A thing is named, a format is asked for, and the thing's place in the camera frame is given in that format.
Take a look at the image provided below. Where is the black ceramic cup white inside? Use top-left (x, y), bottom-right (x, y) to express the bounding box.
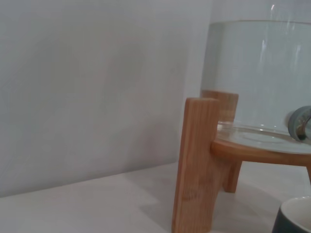
top-left (271, 197), bottom-right (311, 233)

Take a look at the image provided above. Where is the wooden dispenser stand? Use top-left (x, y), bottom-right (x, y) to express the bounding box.
top-left (171, 89), bottom-right (311, 233)

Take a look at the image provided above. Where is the clear glass water dispenser jar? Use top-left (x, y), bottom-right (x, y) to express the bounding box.
top-left (200, 3), bottom-right (311, 155)

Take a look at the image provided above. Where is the chrome metal faucet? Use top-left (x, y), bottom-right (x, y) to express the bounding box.
top-left (286, 105), bottom-right (311, 142)

